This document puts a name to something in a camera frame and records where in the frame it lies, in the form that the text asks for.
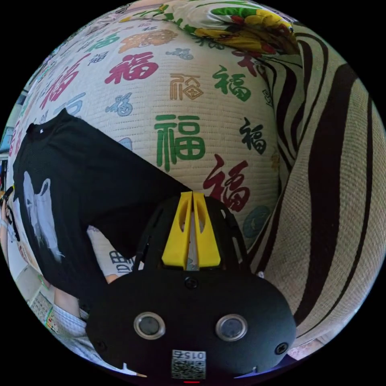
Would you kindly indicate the striped cream and brown blanket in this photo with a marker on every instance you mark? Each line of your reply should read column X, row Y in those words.
column 319, row 187

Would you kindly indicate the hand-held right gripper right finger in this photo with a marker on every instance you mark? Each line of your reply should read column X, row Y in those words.
column 208, row 244

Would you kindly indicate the person's body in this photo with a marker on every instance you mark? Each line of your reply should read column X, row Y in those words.
column 67, row 319

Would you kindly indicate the bed with printed mat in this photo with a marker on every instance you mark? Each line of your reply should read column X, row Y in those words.
column 193, row 99

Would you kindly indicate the floral quilt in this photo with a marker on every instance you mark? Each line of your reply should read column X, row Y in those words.
column 241, row 24

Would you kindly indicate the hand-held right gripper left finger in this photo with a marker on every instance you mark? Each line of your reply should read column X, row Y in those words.
column 176, row 241

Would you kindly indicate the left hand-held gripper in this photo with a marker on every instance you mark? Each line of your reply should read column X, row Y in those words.
column 12, row 220

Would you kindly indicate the person's left hand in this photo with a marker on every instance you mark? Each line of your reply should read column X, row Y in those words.
column 4, row 226

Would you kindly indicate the black short sleeve with print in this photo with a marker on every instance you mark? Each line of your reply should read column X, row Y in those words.
column 90, row 187

